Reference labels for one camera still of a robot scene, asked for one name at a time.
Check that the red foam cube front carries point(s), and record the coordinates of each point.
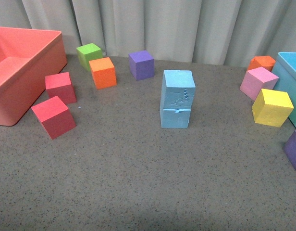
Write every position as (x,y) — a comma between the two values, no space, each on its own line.
(54,116)

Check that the red foam cube rear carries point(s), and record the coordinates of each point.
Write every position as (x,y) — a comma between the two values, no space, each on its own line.
(60,85)

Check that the purple foam cube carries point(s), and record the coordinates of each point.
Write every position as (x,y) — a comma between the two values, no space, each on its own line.
(141,65)
(290,149)

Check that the purple foam cube back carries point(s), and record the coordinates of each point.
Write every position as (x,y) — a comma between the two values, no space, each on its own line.
(141,65)

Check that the teal plastic bin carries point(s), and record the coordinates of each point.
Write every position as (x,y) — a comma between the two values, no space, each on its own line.
(285,69)

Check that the green foam cube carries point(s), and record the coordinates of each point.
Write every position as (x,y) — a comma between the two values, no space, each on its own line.
(87,53)

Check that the orange foam cube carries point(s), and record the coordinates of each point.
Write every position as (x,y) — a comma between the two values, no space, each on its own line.
(262,61)
(103,73)

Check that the orange foam cube left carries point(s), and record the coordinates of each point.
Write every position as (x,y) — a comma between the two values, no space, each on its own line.
(103,73)

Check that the pink foam cube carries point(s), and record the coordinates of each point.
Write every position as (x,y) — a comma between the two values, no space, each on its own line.
(257,79)

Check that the pink plastic bin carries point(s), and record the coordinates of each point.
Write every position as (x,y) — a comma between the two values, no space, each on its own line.
(26,57)

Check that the red foam cube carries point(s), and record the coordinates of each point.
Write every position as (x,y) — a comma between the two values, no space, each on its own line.
(54,116)
(60,85)

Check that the yellow foam cube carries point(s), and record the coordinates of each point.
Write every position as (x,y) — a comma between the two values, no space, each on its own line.
(272,107)

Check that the orange foam cube right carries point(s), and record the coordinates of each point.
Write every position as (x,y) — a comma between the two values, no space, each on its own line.
(262,61)

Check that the purple foam cube right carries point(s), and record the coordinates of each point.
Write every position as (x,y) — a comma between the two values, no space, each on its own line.
(290,149)

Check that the white curtain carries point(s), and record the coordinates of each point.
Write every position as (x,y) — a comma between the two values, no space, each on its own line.
(228,32)

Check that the blue foam cube with marks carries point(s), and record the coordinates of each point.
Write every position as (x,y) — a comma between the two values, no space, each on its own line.
(178,89)

